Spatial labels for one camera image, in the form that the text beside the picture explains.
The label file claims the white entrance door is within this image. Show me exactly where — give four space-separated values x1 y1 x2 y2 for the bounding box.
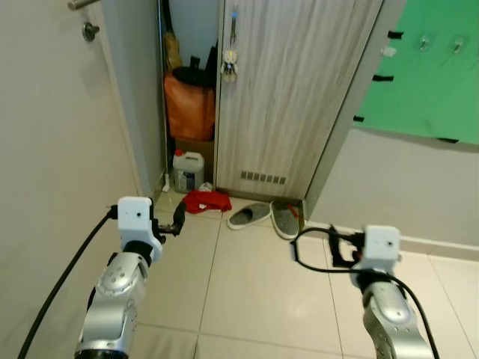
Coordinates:
0 0 167 359

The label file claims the green wall board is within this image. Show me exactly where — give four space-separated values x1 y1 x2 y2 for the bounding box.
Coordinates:
353 0 479 145

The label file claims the white jug with red cap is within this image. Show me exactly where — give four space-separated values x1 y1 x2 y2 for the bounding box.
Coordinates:
172 148 206 194

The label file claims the yellow broom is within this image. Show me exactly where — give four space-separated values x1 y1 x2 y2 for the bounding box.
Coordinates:
165 28 183 73

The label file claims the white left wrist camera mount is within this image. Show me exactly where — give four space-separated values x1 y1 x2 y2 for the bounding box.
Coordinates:
118 196 163 248

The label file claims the light grey slipper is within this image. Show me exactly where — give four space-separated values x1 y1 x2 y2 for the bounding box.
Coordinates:
226 201 272 231

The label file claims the wood grain cabinet door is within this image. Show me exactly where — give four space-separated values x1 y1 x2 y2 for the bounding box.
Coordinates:
214 0 384 202

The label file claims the grey door lock knob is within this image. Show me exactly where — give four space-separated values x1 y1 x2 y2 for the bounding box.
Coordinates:
82 22 100 43

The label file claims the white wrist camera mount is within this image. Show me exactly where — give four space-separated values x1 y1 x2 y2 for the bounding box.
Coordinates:
351 225 402 272
118 196 163 248

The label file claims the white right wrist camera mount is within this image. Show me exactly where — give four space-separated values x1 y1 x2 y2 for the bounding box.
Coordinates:
351 225 402 272

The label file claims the orange plastic bag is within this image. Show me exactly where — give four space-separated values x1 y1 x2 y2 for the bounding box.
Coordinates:
164 70 216 144

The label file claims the red cloth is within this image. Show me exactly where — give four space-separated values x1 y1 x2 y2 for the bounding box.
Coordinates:
183 189 232 215

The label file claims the teddy bear keychain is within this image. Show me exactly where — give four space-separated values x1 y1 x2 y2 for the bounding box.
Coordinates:
221 48 241 82

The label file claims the black bag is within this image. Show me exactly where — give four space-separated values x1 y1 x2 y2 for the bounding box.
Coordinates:
171 49 219 88

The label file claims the grey metal door handle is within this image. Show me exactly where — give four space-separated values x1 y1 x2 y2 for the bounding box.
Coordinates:
67 0 103 10

